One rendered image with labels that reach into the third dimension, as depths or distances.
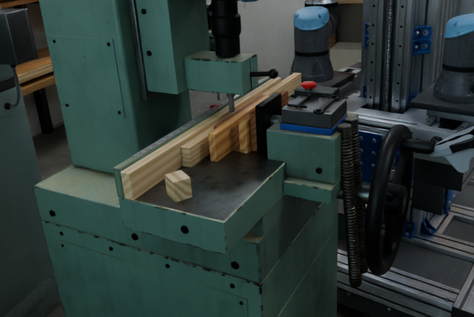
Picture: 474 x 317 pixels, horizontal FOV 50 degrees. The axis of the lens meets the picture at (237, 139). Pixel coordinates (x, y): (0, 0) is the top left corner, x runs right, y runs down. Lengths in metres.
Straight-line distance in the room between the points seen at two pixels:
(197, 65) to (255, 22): 3.56
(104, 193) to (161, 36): 0.36
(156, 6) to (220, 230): 0.47
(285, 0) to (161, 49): 3.47
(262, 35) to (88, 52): 3.55
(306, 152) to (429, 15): 0.92
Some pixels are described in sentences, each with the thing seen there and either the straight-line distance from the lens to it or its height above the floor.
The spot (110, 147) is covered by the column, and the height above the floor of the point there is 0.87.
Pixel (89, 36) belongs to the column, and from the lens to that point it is 1.11.
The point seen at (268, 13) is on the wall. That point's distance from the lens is 4.54.
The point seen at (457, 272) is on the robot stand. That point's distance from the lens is 1.89.
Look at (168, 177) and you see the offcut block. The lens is 0.84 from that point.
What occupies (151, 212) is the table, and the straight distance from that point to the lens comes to 0.85.
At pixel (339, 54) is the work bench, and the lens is 3.96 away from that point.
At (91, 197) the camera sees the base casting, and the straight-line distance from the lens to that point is 1.13.
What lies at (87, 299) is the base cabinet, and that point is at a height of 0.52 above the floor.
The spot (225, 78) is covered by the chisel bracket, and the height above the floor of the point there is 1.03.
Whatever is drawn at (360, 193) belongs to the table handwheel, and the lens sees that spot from 1.01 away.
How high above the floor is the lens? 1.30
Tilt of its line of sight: 22 degrees down
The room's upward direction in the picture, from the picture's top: 4 degrees counter-clockwise
